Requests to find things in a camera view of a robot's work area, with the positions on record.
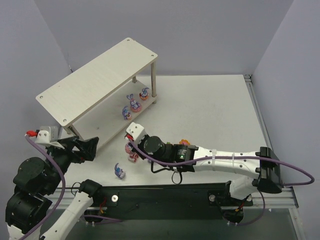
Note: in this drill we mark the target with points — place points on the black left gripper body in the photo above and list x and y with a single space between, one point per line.
74 150

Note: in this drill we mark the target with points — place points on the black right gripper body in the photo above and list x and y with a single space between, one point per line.
139 145

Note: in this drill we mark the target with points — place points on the purple bunny with pink base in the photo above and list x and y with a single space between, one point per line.
126 113

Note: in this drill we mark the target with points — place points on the purple bunny with blue bow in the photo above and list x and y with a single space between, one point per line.
119 172

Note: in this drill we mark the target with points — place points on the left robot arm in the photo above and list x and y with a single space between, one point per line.
40 184

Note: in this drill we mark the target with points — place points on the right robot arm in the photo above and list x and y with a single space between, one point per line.
256 172

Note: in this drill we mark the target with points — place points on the white wooden two-tier shelf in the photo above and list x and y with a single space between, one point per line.
88 103

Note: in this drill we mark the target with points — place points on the pink striped bear with strawberry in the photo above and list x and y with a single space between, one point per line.
133 157

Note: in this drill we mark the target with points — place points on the pink bear with strawberry hat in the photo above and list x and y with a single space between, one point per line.
128 149

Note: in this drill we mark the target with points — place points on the pink bear in yellow flower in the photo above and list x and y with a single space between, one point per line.
184 142

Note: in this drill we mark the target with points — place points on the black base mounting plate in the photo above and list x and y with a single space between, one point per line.
207 201

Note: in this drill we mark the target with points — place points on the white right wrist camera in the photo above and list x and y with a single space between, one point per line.
135 132

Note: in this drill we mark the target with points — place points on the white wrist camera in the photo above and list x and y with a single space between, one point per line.
45 136
135 132

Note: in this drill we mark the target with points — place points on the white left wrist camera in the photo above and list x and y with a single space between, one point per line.
45 136

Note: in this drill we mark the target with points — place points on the aluminium frame rail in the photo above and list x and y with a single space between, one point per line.
284 200

